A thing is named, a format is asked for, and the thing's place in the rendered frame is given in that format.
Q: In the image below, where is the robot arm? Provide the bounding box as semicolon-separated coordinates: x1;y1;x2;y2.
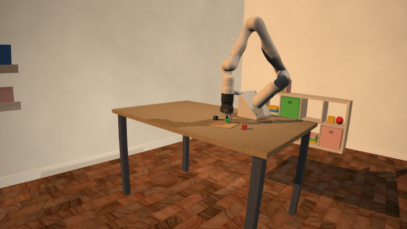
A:
221;16;291;109

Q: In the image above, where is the orange flat mat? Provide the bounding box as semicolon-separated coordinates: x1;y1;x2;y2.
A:
209;121;238;129

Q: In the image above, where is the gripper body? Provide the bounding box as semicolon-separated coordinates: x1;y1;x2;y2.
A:
220;85;241;113

